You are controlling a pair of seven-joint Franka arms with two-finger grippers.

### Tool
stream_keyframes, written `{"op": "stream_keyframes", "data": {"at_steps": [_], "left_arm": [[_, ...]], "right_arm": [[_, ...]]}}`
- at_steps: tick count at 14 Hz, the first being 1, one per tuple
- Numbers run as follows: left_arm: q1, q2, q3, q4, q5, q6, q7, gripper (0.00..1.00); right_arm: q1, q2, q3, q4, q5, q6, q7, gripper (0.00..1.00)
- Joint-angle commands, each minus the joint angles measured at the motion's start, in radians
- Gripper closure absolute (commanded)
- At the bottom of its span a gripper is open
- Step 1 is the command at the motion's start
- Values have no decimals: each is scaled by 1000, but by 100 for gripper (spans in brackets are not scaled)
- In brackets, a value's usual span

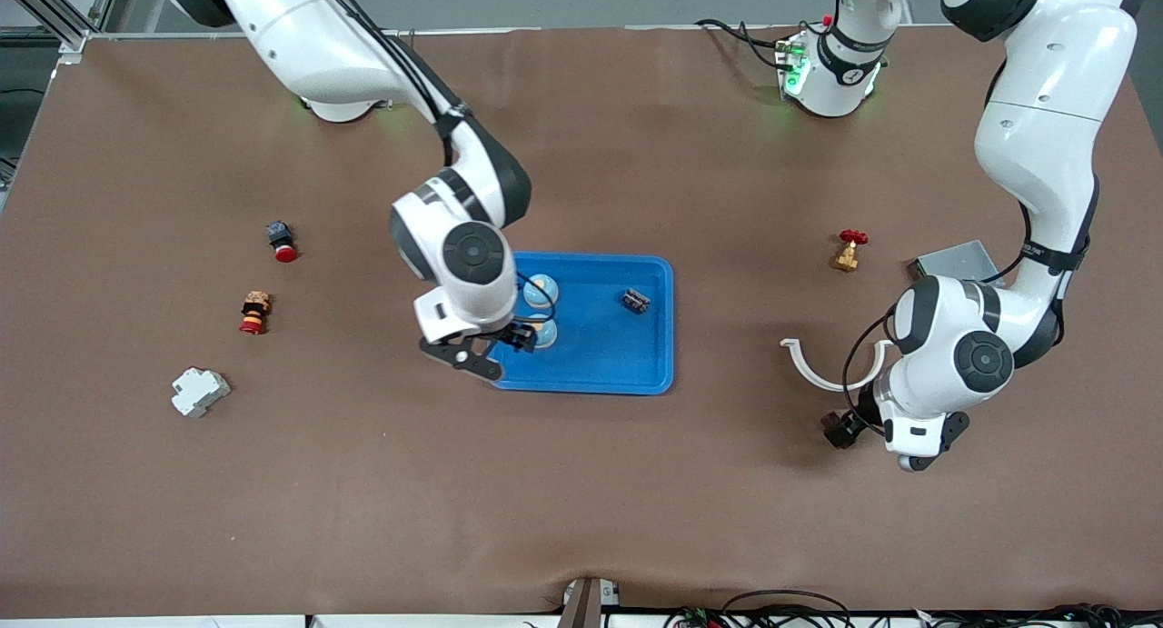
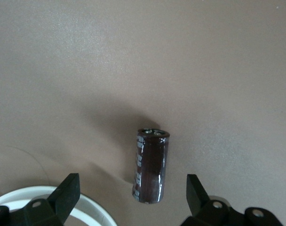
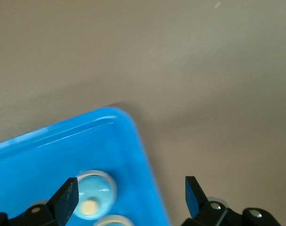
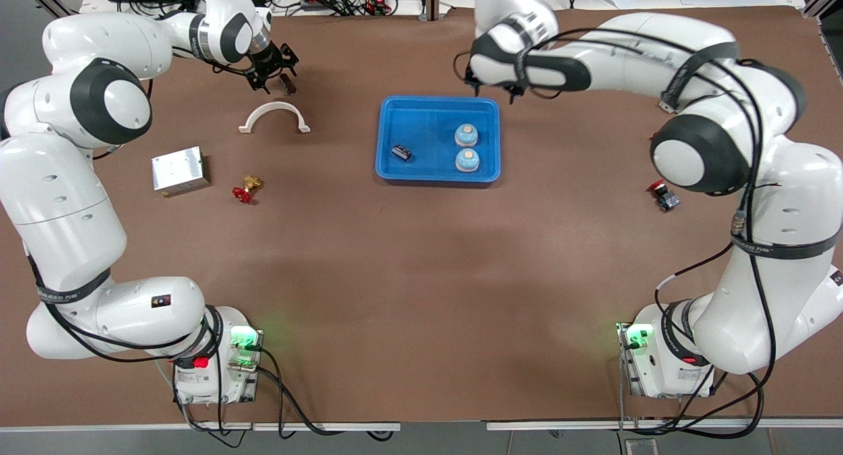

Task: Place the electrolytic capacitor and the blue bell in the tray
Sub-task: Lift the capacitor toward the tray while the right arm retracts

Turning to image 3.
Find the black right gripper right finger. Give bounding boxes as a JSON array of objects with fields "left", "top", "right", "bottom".
[{"left": 182, "top": 176, "right": 281, "bottom": 226}]

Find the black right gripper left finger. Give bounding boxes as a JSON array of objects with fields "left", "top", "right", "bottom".
[{"left": 0, "top": 177, "right": 80, "bottom": 226}]

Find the blue dome bell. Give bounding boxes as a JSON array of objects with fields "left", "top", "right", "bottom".
[
  {"left": 73, "top": 169, "right": 117, "bottom": 221},
  {"left": 93, "top": 214, "right": 134, "bottom": 226}
]

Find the blue plastic tray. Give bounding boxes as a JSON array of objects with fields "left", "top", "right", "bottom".
[{"left": 0, "top": 107, "right": 171, "bottom": 226}]

